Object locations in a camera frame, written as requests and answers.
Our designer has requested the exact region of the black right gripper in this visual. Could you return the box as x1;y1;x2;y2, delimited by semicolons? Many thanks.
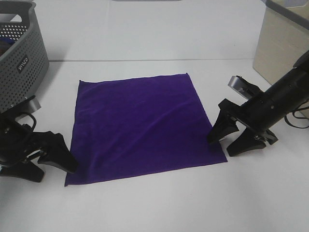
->
208;93;278;157

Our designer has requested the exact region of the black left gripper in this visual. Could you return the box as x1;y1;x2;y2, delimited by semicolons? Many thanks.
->
0;97;78;183

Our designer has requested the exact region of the purple towel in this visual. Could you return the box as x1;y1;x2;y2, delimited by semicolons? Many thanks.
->
65;73;227;186

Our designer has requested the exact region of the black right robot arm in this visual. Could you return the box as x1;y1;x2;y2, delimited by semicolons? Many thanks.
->
207;53;309;157

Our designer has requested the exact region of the grey perforated plastic basket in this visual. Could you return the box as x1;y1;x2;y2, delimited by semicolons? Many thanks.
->
0;0;49;112

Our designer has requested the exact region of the beige box with grey rim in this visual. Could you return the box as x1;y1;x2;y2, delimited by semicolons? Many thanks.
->
253;0;309;84

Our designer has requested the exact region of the dark cloth inside basket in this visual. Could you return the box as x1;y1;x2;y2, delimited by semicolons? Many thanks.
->
0;37;15;55

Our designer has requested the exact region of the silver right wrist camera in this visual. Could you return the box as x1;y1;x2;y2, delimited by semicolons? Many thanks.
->
228;75;262;100

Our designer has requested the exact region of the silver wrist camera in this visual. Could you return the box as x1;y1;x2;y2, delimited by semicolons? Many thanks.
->
228;75;262;100
23;95;41;114

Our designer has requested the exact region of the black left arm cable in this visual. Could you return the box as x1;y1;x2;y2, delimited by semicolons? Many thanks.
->
14;111;37;132

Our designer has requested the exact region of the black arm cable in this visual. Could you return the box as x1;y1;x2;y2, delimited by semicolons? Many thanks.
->
283;110;309;129
14;111;37;132

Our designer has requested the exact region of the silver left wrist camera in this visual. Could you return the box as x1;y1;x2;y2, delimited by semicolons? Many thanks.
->
23;95;41;114

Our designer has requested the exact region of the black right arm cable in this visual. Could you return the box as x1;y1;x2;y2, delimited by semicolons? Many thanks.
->
283;110;309;129

